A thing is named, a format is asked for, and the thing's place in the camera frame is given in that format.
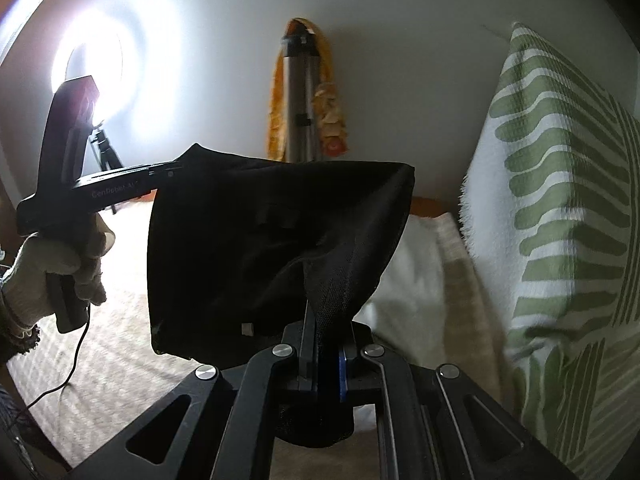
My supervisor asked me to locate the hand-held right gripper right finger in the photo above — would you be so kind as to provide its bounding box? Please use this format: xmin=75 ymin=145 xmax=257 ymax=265
xmin=336 ymin=325 xmax=576 ymax=480

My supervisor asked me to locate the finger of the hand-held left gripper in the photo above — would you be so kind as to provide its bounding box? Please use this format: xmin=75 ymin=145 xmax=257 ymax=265
xmin=144 ymin=158 xmax=190 ymax=192

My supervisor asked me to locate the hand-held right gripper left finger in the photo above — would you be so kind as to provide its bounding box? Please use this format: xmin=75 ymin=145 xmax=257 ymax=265
xmin=65 ymin=322 xmax=321 ymax=480

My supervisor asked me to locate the black cloth garment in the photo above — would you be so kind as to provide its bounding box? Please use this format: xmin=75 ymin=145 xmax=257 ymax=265
xmin=147 ymin=142 xmax=417 ymax=448

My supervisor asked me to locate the person's left hand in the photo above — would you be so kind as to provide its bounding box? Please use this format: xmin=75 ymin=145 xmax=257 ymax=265
xmin=0 ymin=210 xmax=117 ymax=331

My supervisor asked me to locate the yellow floral cloth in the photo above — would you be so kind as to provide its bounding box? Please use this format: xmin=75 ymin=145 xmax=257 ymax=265
xmin=265 ymin=17 xmax=333 ymax=163

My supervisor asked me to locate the brown floral cloth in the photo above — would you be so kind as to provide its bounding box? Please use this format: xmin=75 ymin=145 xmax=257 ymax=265
xmin=312 ymin=80 xmax=351 ymax=161

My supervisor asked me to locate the orange bedsheet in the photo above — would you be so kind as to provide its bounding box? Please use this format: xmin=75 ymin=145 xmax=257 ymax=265
xmin=409 ymin=196 xmax=453 ymax=217

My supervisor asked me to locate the beige checked blanket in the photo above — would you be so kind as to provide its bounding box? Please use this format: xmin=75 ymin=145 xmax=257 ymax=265
xmin=5 ymin=200 xmax=521 ymax=480

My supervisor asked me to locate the green leaf patterned pillow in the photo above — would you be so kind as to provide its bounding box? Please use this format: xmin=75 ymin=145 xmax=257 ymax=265
xmin=459 ymin=21 xmax=640 ymax=480

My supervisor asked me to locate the ring light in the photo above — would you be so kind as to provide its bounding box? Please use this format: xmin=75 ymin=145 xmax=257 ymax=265
xmin=50 ymin=25 xmax=146 ymax=131

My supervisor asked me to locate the black cable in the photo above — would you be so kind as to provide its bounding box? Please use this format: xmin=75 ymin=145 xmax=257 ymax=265
xmin=20 ymin=307 xmax=92 ymax=411

